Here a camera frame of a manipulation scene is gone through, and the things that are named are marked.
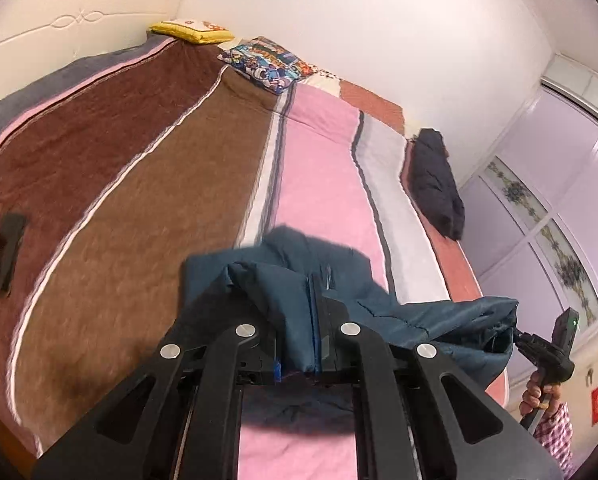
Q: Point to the dark teal puffer jacket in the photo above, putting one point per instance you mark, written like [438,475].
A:
[235,297]

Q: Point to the black folded jacket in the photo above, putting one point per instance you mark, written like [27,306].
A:
[433,185]

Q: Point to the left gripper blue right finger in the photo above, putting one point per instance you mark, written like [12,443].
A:
[321,322]

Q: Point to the red paper notice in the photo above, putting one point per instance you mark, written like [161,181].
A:
[594,406]

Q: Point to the person right hand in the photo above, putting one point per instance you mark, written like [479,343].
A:
[540,396]

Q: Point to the colourful cartoon pillow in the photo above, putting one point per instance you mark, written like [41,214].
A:
[267,64]

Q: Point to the black smartphone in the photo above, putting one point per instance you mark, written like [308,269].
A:
[12,229]

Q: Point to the yellow pillow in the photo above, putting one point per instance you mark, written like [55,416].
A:
[193,31]

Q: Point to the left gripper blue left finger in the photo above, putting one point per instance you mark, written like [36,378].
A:
[277,370]

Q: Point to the striped fleece bed blanket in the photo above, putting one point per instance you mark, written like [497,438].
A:
[125,164]

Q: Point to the lilac wardrobe door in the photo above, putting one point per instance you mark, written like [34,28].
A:
[532,208]

